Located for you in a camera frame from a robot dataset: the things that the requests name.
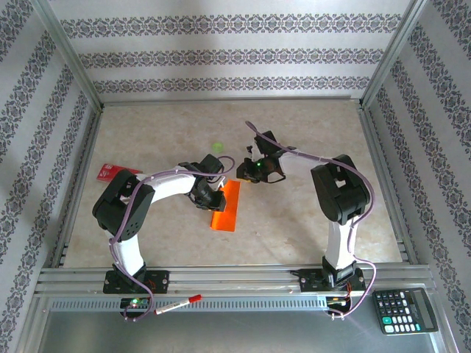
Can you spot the grey metal sheet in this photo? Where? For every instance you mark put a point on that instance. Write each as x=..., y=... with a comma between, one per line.
x=221, y=331

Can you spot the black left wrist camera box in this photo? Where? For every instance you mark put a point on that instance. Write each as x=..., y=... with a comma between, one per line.
x=211, y=164

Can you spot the red-capped marker pen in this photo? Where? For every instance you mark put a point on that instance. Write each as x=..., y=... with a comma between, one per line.
x=176, y=304

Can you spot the red card box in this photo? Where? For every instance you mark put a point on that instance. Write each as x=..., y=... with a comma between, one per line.
x=110, y=172

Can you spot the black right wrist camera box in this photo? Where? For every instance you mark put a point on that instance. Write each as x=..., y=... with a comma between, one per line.
x=266, y=143

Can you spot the aluminium table end rail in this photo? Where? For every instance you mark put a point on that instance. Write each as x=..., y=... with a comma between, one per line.
x=228, y=101

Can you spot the green bottle cap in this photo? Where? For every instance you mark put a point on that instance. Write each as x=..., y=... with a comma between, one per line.
x=218, y=147

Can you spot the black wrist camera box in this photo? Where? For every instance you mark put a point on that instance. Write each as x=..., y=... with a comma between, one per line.
x=266, y=143
x=211, y=164

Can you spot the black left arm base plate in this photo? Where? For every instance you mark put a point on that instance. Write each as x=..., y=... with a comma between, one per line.
x=158, y=281

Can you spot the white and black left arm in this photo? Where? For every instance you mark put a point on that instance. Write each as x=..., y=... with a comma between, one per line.
x=121, y=209

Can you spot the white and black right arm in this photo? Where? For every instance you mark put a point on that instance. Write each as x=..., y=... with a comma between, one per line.
x=340, y=191

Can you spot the aluminium frame post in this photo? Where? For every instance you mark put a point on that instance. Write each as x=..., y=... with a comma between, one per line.
x=391, y=55
x=71, y=55

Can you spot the black desk calculator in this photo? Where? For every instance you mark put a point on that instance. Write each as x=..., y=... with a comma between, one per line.
x=404, y=310

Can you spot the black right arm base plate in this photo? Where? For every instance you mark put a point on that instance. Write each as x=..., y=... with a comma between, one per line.
x=309, y=281

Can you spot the aluminium table side rail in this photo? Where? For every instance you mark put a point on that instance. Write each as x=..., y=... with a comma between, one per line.
x=382, y=165
x=83, y=165

